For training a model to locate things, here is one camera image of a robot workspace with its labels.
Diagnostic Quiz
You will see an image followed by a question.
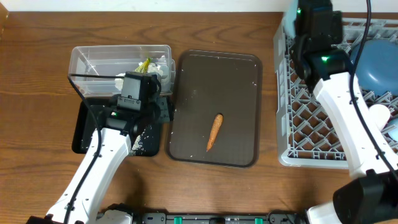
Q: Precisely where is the white paper napkin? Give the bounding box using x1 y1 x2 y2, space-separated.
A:
115 62 164 90

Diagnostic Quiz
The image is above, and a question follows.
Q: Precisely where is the colourful snack wrapper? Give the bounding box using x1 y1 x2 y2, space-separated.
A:
134 58 152 73

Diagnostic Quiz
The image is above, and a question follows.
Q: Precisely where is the orange carrot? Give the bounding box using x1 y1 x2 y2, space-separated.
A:
206 114 223 151

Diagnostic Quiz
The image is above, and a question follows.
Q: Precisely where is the dark blue plate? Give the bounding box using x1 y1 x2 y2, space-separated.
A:
355 39 397 96

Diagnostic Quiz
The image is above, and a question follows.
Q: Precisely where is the pink cup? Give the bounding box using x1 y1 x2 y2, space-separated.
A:
369 104 391 131

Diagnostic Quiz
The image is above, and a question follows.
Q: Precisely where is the light blue cup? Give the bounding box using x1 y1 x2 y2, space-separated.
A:
387 118 398 141

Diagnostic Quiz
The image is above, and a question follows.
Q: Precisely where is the light blue rice bowl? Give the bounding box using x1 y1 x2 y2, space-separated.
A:
282 0 299 39

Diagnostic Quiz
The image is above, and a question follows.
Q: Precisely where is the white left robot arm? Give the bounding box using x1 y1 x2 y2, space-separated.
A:
28 95 174 224

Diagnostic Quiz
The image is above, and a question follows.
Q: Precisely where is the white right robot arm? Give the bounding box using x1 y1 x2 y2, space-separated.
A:
284 0 397 223

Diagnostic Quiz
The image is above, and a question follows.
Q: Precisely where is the clear plastic waste bin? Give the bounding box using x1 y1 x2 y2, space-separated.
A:
68 45 175 97

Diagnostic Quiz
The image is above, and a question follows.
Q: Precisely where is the grey dishwasher rack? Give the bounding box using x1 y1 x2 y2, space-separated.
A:
273 18 397 169

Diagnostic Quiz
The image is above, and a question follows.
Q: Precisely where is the black tray bin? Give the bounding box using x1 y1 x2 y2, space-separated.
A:
72 97 162 157

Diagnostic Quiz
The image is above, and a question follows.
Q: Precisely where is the dark brown serving tray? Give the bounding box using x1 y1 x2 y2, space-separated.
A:
166 50 262 168

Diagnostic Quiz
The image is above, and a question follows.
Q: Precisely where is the spilled white rice pile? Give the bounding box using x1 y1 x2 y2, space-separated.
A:
130 125 158 157

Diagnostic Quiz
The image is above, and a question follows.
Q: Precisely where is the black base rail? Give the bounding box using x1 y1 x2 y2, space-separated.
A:
96 203 308 224

